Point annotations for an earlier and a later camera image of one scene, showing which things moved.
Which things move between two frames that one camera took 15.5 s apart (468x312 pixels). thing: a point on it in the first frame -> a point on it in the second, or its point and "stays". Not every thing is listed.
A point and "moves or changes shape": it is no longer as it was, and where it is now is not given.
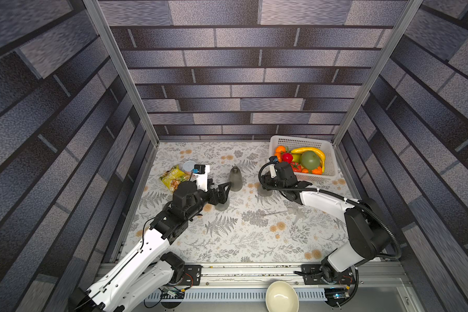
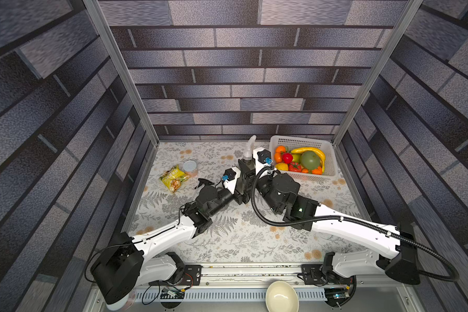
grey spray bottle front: x=221 y=207 moves or changes shape
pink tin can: x=188 y=166 stays
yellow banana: x=321 y=155 stays
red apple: x=287 y=157 stays
